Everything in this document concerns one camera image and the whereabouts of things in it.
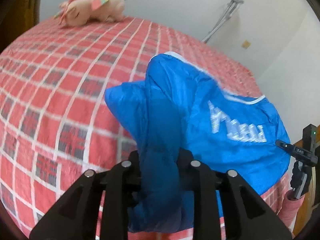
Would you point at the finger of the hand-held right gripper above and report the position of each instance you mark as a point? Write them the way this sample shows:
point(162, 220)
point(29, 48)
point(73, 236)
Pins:
point(285, 145)

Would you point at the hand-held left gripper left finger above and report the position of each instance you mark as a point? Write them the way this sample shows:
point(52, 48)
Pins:
point(125, 172)

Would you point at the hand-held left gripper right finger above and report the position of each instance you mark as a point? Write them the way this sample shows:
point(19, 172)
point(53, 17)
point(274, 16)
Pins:
point(197, 172)

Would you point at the blue puffer jacket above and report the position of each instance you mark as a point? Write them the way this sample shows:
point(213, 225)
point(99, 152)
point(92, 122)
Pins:
point(187, 105)

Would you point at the red plaid blanket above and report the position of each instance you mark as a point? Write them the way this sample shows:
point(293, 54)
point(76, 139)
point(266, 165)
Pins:
point(62, 92)

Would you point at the grey garment steamer stand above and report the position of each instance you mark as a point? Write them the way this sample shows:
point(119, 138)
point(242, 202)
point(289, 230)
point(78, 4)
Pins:
point(231, 5)

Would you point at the pink unicorn plush toy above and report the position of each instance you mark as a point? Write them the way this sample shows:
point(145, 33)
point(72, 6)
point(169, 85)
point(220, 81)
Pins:
point(100, 7)

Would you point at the wooden door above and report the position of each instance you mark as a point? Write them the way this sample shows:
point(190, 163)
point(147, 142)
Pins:
point(32, 0)

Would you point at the yellowed wall socket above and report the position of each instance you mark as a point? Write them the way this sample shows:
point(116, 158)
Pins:
point(246, 44)

